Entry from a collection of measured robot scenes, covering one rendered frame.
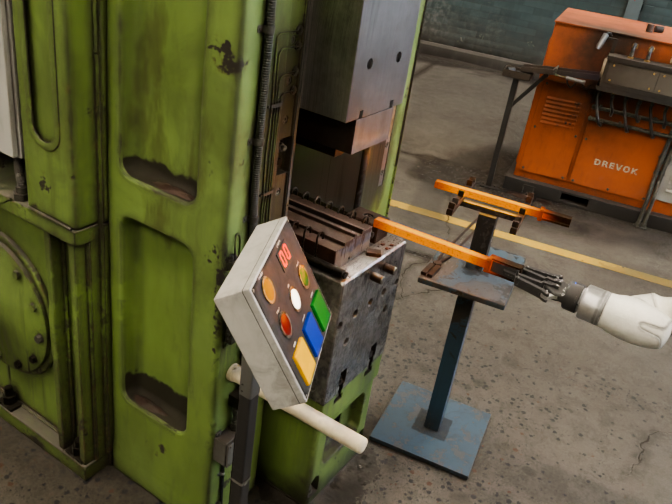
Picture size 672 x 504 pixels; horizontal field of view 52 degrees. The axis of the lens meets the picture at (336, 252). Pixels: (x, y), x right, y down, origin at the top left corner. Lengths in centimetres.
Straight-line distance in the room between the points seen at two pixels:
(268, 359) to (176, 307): 72
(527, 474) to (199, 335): 148
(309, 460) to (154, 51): 135
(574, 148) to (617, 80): 59
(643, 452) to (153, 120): 235
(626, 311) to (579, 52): 362
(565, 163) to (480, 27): 434
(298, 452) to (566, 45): 369
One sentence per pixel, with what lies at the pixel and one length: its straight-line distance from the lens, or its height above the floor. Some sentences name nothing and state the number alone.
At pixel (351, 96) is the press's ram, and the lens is 173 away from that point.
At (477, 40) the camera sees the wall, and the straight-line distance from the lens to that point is 947.
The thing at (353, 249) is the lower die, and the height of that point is 95.
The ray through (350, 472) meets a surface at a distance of 265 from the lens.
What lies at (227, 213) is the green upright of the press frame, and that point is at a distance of 171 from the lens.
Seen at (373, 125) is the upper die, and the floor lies 133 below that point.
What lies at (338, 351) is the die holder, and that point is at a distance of 209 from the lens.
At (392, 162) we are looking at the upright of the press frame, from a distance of 243.
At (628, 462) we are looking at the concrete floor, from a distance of 314.
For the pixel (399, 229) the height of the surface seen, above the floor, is 106.
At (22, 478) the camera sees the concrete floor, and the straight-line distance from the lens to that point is 265.
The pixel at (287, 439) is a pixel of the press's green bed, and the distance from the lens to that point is 238.
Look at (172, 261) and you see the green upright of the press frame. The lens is 199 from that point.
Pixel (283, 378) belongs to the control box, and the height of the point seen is 101.
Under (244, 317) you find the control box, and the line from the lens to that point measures 134.
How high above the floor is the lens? 189
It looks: 28 degrees down
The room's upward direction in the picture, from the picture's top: 9 degrees clockwise
